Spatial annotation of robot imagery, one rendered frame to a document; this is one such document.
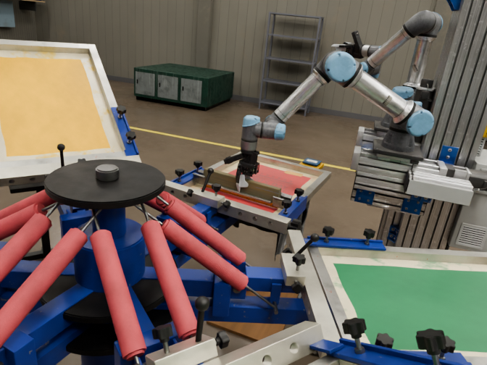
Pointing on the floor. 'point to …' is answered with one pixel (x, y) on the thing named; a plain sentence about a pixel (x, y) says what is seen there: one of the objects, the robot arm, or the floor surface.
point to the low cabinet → (183, 85)
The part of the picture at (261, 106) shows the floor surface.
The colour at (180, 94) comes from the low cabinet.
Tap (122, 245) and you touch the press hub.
